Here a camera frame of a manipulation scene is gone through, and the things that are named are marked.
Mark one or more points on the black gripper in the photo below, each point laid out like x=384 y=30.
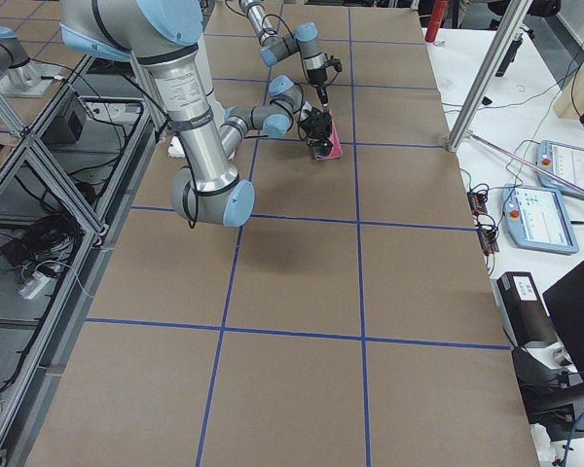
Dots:
x=317 y=79
x=311 y=123

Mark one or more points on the black box white label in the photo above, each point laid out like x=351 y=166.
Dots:
x=529 y=321

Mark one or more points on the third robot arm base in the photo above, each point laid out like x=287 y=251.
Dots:
x=19 y=75

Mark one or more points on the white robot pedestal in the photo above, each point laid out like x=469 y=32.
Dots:
x=198 y=86

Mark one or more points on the reacher grabber stick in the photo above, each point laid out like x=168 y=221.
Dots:
x=531 y=165

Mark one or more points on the pink towel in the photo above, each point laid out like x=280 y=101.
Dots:
x=335 y=152

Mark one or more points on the small electronics board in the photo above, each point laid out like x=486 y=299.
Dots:
x=478 y=202

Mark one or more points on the blue teach pendant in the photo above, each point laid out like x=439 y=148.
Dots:
x=536 y=219
x=563 y=160

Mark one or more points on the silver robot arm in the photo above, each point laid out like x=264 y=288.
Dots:
x=163 y=37
x=304 y=41

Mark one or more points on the near blue teach pendant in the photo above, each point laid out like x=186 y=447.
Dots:
x=536 y=219

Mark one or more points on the aluminium frame post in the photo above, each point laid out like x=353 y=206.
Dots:
x=502 y=39

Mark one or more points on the far blue teach pendant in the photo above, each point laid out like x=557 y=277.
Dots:
x=563 y=160

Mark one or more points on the white power strip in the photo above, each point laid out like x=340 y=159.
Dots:
x=34 y=285

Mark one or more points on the red fire extinguisher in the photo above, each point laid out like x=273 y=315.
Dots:
x=437 y=16

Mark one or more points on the black computer monitor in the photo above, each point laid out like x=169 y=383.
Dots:
x=565 y=303

